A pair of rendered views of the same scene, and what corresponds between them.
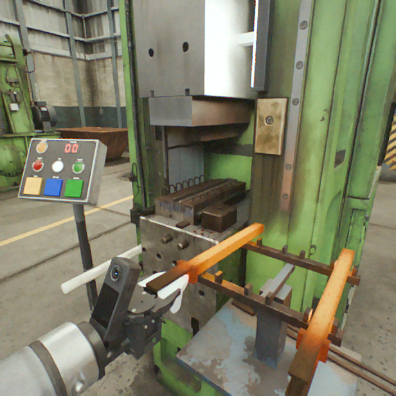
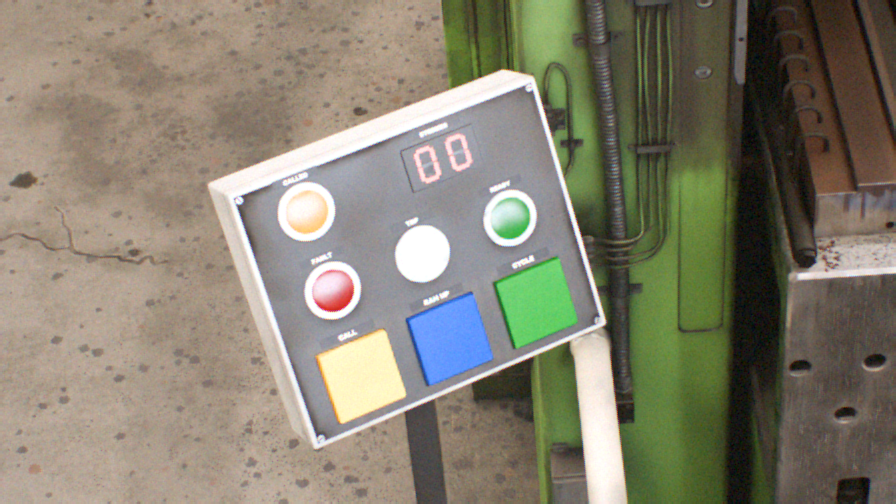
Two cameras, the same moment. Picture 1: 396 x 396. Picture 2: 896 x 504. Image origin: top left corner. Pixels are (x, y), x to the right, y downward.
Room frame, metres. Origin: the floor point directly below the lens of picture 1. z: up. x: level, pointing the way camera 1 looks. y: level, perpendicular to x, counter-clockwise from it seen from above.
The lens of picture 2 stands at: (-0.07, 1.41, 2.52)
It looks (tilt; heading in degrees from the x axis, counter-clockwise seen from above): 45 degrees down; 327
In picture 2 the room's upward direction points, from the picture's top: 6 degrees counter-clockwise
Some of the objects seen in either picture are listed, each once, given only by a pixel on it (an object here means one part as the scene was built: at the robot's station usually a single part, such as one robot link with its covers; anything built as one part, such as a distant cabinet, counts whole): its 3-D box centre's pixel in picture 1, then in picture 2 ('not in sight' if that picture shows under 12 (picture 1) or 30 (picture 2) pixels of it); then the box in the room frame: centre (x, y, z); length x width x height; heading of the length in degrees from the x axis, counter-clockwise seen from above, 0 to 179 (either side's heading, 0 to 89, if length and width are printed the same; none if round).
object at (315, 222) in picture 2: (42, 147); (306, 211); (1.21, 0.72, 1.16); 0.05 x 0.03 x 0.04; 54
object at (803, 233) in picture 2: (175, 200); (779, 140); (1.16, 0.12, 0.93); 0.40 x 0.03 x 0.03; 144
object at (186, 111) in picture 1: (204, 111); not in sight; (1.14, -0.02, 1.32); 0.42 x 0.20 x 0.10; 144
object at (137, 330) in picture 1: (121, 328); not in sight; (0.33, 0.13, 0.99); 0.12 x 0.08 x 0.09; 142
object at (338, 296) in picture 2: (38, 165); (332, 290); (1.17, 0.72, 1.09); 0.05 x 0.03 x 0.04; 54
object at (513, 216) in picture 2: (78, 167); (510, 218); (1.13, 0.53, 1.09); 0.05 x 0.03 x 0.04; 54
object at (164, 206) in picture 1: (204, 195); (871, 80); (1.14, -0.02, 0.96); 0.42 x 0.20 x 0.09; 144
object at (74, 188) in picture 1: (74, 188); (534, 302); (1.09, 0.54, 1.01); 0.07 x 0.05 x 0.07; 79
